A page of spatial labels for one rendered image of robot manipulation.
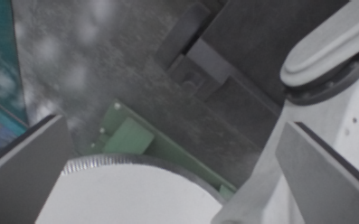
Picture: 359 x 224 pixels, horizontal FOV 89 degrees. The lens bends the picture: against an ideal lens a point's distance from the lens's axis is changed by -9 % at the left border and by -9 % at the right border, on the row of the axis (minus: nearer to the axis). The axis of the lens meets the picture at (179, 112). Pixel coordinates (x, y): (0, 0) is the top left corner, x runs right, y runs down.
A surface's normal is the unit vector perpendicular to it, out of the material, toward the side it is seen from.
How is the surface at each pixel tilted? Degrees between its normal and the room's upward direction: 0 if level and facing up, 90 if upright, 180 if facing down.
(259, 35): 0
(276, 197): 93
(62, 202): 90
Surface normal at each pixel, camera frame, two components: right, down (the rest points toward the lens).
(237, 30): -0.36, 0.65
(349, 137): 0.29, -0.13
